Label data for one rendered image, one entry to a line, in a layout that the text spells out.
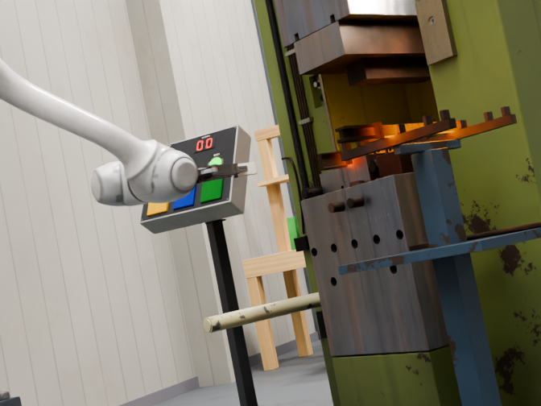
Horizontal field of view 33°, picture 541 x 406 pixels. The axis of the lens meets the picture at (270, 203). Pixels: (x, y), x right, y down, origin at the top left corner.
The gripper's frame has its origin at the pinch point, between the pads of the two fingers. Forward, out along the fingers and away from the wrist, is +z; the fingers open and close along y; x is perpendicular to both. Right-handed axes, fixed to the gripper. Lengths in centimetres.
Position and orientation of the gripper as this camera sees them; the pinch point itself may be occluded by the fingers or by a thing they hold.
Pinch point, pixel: (244, 169)
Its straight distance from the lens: 229.0
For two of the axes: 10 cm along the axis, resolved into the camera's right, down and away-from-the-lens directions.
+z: 7.9, -1.1, 6.1
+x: -1.9, -9.8, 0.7
